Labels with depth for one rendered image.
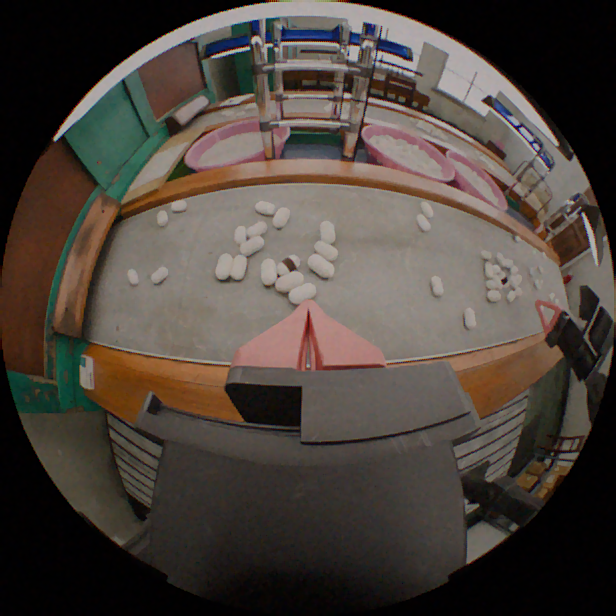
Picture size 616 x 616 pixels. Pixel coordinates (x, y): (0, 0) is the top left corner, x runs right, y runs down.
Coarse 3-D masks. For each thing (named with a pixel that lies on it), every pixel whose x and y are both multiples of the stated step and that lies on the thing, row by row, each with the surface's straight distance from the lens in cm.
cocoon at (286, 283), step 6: (282, 276) 25; (288, 276) 24; (294, 276) 24; (300, 276) 24; (276, 282) 24; (282, 282) 24; (288, 282) 24; (294, 282) 24; (300, 282) 24; (276, 288) 25; (282, 288) 24; (288, 288) 24
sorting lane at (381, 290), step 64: (256, 192) 37; (320, 192) 36; (384, 192) 40; (128, 256) 46; (192, 256) 33; (256, 256) 28; (384, 256) 30; (448, 256) 38; (512, 256) 63; (128, 320) 39; (192, 320) 29; (256, 320) 25; (384, 320) 27; (448, 320) 33; (512, 320) 51
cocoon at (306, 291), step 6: (294, 288) 24; (300, 288) 24; (306, 288) 24; (312, 288) 24; (294, 294) 23; (300, 294) 23; (306, 294) 23; (312, 294) 24; (294, 300) 23; (300, 300) 23
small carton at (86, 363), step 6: (84, 360) 45; (90, 360) 45; (84, 366) 45; (90, 366) 45; (84, 372) 45; (90, 372) 45; (84, 378) 46; (90, 378) 45; (84, 384) 46; (90, 384) 46
